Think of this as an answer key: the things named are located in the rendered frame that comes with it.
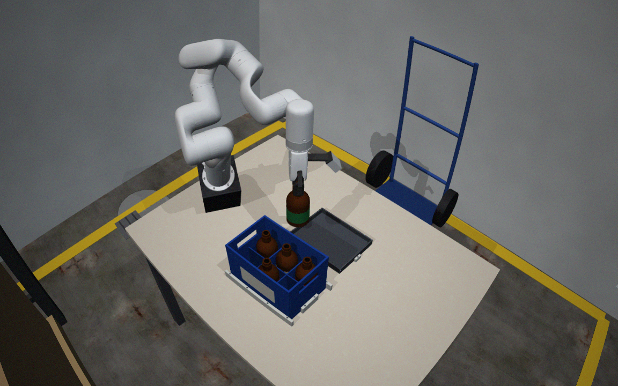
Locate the dark blue crate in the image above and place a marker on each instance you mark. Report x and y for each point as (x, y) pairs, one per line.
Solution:
(287, 295)

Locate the brown glass bottle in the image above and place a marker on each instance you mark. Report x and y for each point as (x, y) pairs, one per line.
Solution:
(286, 259)
(297, 209)

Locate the orange bottle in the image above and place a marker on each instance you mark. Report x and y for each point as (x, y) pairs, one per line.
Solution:
(266, 246)
(303, 269)
(268, 268)

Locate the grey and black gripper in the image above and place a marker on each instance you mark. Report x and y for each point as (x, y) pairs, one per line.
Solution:
(298, 170)

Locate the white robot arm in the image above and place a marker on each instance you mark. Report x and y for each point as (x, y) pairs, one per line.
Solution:
(205, 110)

